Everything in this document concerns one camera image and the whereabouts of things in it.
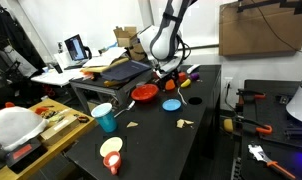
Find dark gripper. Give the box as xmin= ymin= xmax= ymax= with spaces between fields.
xmin=155 ymin=60 xmax=183 ymax=80

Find blue plate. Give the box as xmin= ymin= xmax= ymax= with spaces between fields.
xmin=161 ymin=98 xmax=182 ymax=112

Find orange cup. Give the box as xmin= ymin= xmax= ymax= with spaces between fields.
xmin=164 ymin=78 xmax=176 ymax=92

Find yellow toy banana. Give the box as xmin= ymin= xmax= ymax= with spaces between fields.
xmin=180 ymin=78 xmax=192 ymax=89

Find white tube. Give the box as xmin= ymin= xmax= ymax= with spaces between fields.
xmin=186 ymin=63 xmax=201 ymax=75

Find purple toy eggplant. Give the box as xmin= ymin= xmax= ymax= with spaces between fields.
xmin=189 ymin=71 xmax=200 ymax=81

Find red bowl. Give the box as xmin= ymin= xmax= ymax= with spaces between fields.
xmin=130 ymin=83 xmax=160 ymax=102

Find blue bin lid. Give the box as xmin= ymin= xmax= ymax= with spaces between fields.
xmin=100 ymin=59 xmax=153 ymax=83

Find open cardboard boxes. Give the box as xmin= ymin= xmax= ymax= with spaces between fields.
xmin=113 ymin=26 xmax=147 ymax=62

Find large white paper scrap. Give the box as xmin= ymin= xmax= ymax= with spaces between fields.
xmin=176 ymin=118 xmax=195 ymax=129

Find white paper pile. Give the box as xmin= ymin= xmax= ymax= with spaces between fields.
xmin=82 ymin=46 xmax=127 ymax=69

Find teal cup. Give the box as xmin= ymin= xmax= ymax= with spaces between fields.
xmin=90 ymin=102 xmax=118 ymax=134

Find yellow round object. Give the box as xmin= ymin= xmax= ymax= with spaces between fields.
xmin=223 ymin=118 xmax=234 ymax=133

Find cream round disc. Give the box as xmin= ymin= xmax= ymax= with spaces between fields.
xmin=99 ymin=136 xmax=124 ymax=158

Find black monitor screen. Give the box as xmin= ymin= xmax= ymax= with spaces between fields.
xmin=63 ymin=33 xmax=92 ymax=63

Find large cardboard box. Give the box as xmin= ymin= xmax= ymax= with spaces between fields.
xmin=218 ymin=0 xmax=302 ymax=57

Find small red mug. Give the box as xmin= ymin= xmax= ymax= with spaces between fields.
xmin=102 ymin=150 xmax=122 ymax=176

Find yellow wooden table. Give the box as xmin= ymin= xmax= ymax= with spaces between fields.
xmin=0 ymin=98 xmax=98 ymax=180

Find white plastic bag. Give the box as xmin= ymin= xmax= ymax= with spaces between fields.
xmin=0 ymin=106 xmax=49 ymax=153

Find black scale with red panel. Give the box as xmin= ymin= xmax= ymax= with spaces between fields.
xmin=5 ymin=136 xmax=49 ymax=168

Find white-handled utensil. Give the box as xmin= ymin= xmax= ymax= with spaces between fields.
xmin=114 ymin=100 xmax=136 ymax=118

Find white wall outlet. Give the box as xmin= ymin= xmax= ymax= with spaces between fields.
xmin=224 ymin=77 xmax=234 ymax=90

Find black orange-handled clamp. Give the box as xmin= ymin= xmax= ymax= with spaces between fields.
xmin=233 ymin=116 xmax=274 ymax=135
xmin=236 ymin=88 xmax=267 ymax=101

